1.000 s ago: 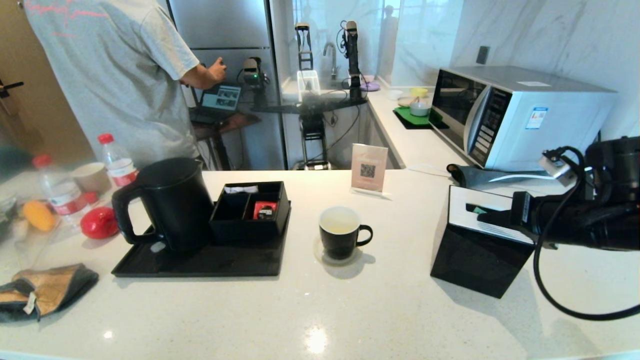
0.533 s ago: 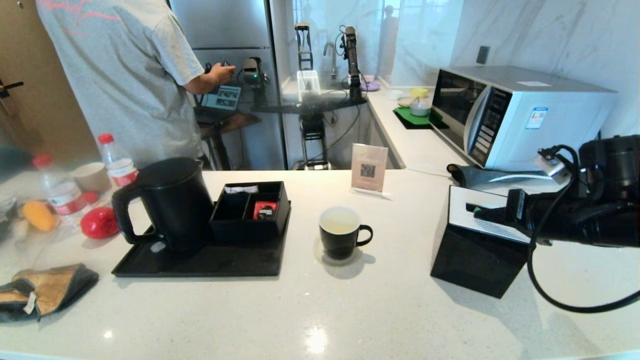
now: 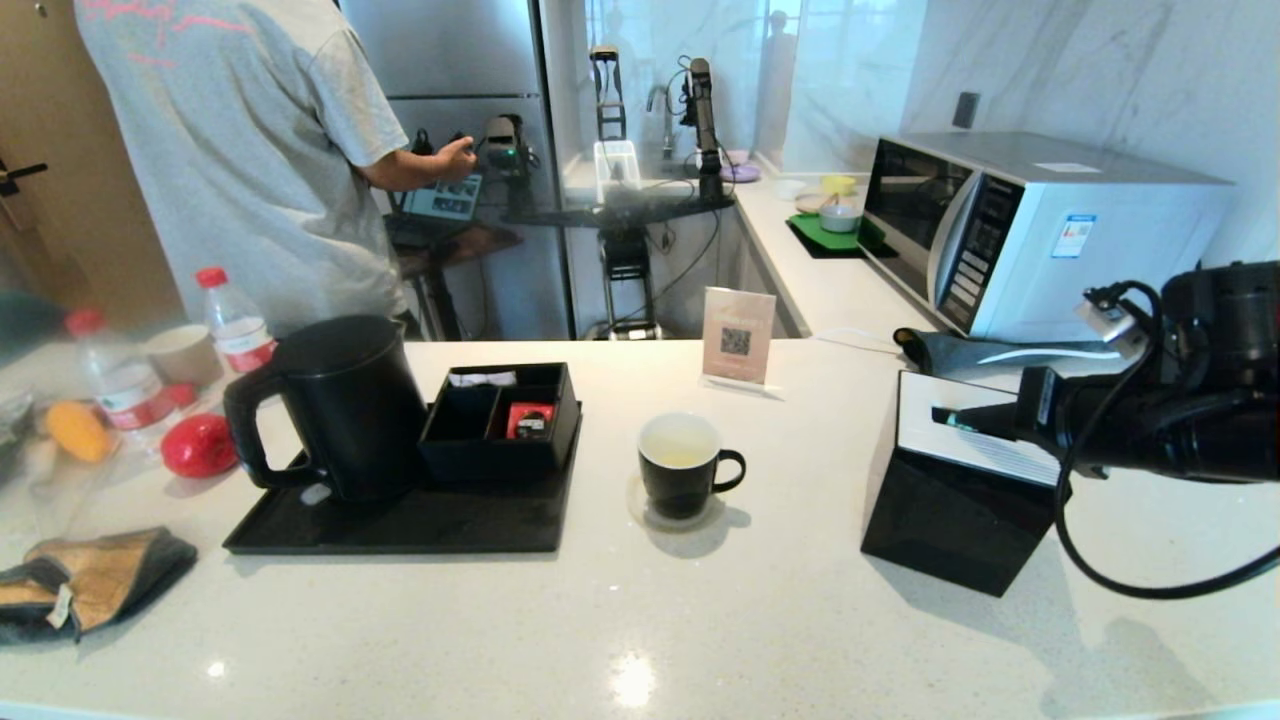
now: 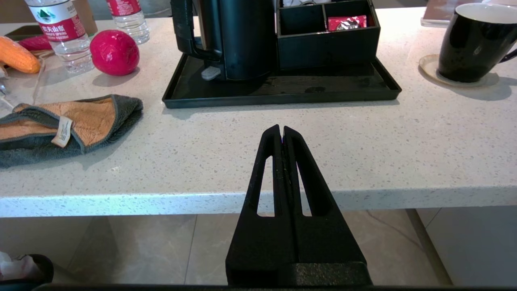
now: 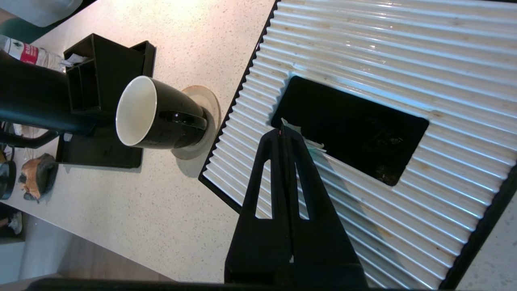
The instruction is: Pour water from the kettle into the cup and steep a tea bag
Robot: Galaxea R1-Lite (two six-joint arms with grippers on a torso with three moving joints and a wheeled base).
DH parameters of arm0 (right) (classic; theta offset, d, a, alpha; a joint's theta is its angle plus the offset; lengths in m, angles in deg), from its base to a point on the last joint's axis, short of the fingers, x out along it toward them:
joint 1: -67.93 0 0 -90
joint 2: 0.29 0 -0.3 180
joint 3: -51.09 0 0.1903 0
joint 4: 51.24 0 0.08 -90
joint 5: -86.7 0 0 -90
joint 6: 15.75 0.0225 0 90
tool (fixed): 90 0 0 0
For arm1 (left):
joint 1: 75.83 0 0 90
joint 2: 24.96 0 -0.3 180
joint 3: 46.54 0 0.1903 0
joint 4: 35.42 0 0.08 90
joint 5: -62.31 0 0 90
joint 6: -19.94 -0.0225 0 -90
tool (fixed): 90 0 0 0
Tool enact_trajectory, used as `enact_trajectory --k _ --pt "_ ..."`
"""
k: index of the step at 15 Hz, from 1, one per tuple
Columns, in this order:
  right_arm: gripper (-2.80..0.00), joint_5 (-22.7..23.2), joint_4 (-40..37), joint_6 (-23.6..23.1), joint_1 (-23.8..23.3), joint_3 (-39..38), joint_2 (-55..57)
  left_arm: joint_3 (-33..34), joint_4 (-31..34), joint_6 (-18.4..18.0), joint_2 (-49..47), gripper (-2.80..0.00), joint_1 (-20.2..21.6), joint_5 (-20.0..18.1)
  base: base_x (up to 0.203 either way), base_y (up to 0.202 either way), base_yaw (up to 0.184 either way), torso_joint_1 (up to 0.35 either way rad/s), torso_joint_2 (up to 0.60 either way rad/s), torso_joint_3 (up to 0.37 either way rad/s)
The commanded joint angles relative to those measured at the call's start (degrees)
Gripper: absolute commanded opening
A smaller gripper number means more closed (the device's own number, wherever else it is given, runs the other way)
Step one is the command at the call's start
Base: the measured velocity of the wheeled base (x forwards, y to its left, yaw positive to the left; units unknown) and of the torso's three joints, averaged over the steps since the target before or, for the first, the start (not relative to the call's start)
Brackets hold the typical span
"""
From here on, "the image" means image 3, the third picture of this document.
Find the black electric kettle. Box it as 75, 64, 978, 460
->
222, 313, 429, 504

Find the person's right forearm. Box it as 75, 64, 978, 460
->
362, 148, 446, 193

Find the person's right hand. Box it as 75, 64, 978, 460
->
435, 135, 479, 182

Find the black tissue box white lid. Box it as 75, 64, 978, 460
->
860, 370, 1071, 598

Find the silver microwave oven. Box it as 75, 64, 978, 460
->
860, 131, 1233, 345

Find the green placemat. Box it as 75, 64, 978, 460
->
785, 213, 886, 261

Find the QR code sign stand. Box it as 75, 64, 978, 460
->
700, 287, 784, 401

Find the black mug white inside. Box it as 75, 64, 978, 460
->
637, 412, 747, 521

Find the beige round coaster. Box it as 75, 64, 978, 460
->
627, 472, 729, 534

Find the chrome sink faucet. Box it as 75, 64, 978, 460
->
645, 83, 676, 161

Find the red sachet packet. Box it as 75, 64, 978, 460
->
505, 402, 554, 441

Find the black compartment organizer box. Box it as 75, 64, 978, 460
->
418, 362, 583, 491

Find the black serving tray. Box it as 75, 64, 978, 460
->
222, 400, 583, 554

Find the brown wooden desk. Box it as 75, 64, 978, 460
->
395, 222, 523, 341

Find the open laptop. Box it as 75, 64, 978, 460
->
385, 172, 484, 249

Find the silver refrigerator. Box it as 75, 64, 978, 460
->
340, 0, 576, 341

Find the red ball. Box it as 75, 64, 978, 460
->
160, 412, 239, 479

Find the person in grey t-shirt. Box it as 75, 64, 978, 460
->
75, 0, 479, 336

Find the brown paper cup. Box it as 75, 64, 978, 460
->
143, 323, 223, 389

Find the blurred red-capped water bottle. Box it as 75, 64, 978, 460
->
66, 310, 181, 456

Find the brown and black cloth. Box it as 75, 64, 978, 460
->
0, 527, 198, 646

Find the orange fruit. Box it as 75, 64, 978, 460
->
42, 400, 109, 463

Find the brown wooden door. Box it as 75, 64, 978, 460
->
0, 0, 181, 326

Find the white power cable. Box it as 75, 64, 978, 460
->
985, 344, 1123, 367

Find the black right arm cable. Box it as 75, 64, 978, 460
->
1054, 282, 1280, 601

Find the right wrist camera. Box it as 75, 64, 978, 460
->
1074, 288, 1161, 363

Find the black pedestal table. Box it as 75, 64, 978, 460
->
505, 190, 736, 341

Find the camera device green light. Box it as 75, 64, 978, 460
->
475, 115, 536, 173

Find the black door handle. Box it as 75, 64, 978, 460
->
0, 160, 49, 199

